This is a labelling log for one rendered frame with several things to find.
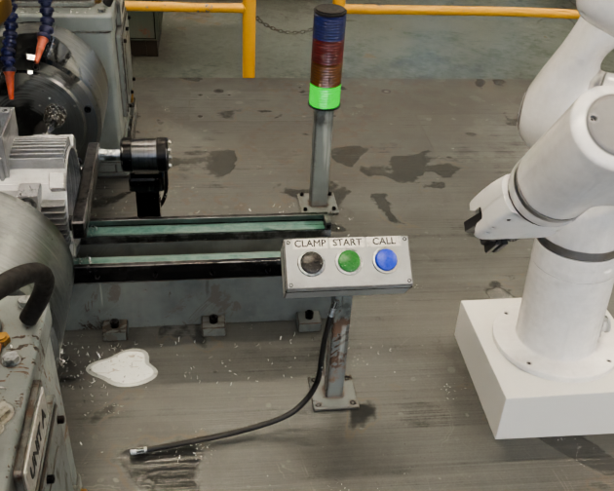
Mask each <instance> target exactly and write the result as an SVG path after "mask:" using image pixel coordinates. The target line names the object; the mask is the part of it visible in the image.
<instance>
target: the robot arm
mask: <svg viewBox="0 0 614 491"><path fill-rule="evenodd" d="M576 7H577V11H578V13H579V15H580V17H579V19H578V21H577V22H576V24H575V25H574V27H573V29H572V30H571V31H570V33H569V34H568V36H567V37H566V39H565V40H564V41H563V43H562V44H561V45H560V46H559V48H558V49H557V50H556V52H555V53H554V54H553V56H552V57H551V58H550V59H549V60H548V62H547V63H546V64H545V65H544V67H543V68H542V69H541V71H540V72H539V73H538V75H537V76H536V77H535V79H534V80H533V81H532V83H531V84H530V86H529V87H528V89H527V91H526V93H524V95H523V97H522V101H521V103H520V107H519V110H518V122H517V126H518V131H519V134H520V137H521V138H522V140H523V142H524V143H525V144H526V145H527V146H528V147H529V148H530V149H529V151H528V152H527V153H526V154H525V155H524V156H523V157H522V158H521V159H520V160H519V161H518V162H517V164H516V165H515V166H514V168H513V170H512V172H511V173H510V174H506V175H504V176H502V177H500V178H499V179H497V180H495V181H494V182H492V183H491V184H489V185H488V186H487V187H485V188H484V189H483V190H482V191H480V192H479V193H478V194H477V195H476V196H475V197H474V198H473V199H472V200H471V202H470V210H479V213H478V214H476V215H474V216H473V217H471V218H469V219H468V220H466V221H465V222H464V228H465V232H467V233H475V234H474V235H475V236H476V237H477V238H479V239H480V243H481V244H482V245H484V251H485V253H490V252H491V251H492V252H494V253H496V252H499V251H500V250H501V249H502V248H504V247H505V246H506V245H507V244H508V242H515V241H517V240H519V239H527V238H534V241H533V246H532V250H531V255H530V260H529V265H528V270H527V275H526V280H525V284H524V289H523V294H522V298H521V301H520V302H517V303H514V304H512V305H509V306H508V307H506V308H504V309H503V310H502V311H500V312H499V313H498V315H497V316H496V318H495V319H494V322H493V325H492V338H493V342H494V344H495V346H496V348H497V349H498V351H499V352H500V353H501V354H502V355H503V357H504V358H506V359H507V360H508V361H509V362H510V363H512V364H513V365H515V366H516V367H518V368H519V369H521V370H523V371H525V372H527V373H529V374H532V375H535V376H537V377H540V378H544V379H547V380H551V381H557V382H563V383H582V382H590V381H593V380H597V379H599V378H601V377H604V376H606V375H607V374H608V373H610V372H611V371H612V370H613V369H614V331H613V330H612V329H611V319H610V317H609V316H606V315H605V313H606V310H607V306H608V302H609V299H610V295H611V292H612V288H613V284H614V73H609V72H604V71H602V70H601V69H600V65H601V63H602V61H603V59H604V57H605V56H606V55H607V54H608V53H609V52H611V51H612V50H613V49H614V0H576Z"/></svg>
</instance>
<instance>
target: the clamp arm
mask: <svg viewBox="0 0 614 491"><path fill-rule="evenodd" d="M99 150H104V149H100V147H99V143H98V142H90V143H88V147H87V151H86V156H85V161H84V165H81V166H80V176H81V179H80V183H79V188H78V193H77V198H76V202H75V207H74V211H73V215H69V217H68V223H69V230H70V231H72V235H73V239H86V238H87V235H88V229H89V223H90V218H91V212H92V206H93V201H94V195H95V189H96V180H97V175H98V169H99V164H100V163H101V162H105V161H104V158H99V155H100V156H103V154H104V153H103V152H99Z"/></svg>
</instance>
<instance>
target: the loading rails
mask: <svg viewBox="0 0 614 491"><path fill-rule="evenodd" d="M90 226H92V227H93V228H95V229H93V228H92V227H91V228H92V229H91V228H90ZM95 226H96V227H97V229H96V227H95ZM89 229H90V230H89ZM89 229H88V230H89V231H90V232H89V231H88V232H89V233H88V235H87V238H86V239H81V243H80V249H79V251H78V253H77V255H76V258H75V259H74V260H73V262H74V273H75V274H74V284H73V288H72V293H71V299H70V304H69V309H68V315H67V320H66V326H65V330H82V329H102V332H101V334H102V340H103V341H104V342H106V341H126V340H128V334H129V327H145V326H167V325H188V324H201V325H202V336H203V337H208V336H225V335H226V323H230V322H252V321H293V320H296V324H297V330H298V332H309V331H321V330H322V320H321V319H327V316H328V313H329V310H330V305H331V296H330V297H307V298H284V294H283V278H282V263H281V248H282V241H283V240H288V239H318V238H330V236H331V220H330V217H329V214H328V211H322V212H286V213H251V214H216V215H181V216H145V217H110V218H90V223H89ZM92 231H93V232H92ZM91 236H92V237H91ZM87 254H88V256H87ZM78 255H79V256H78ZM89 256H91V261H93V262H92V263H91V264H90V262H89V261H90V258H89ZM79 257H80V258H81V261H82V262H80V261H79V260H80V258H79ZM85 257H86V259H85ZM83 258H84V260H83ZM76 260H77V261H76ZM88 260H89V261H88ZM78 261H79V262H78ZM79 263H80V264H79Z"/></svg>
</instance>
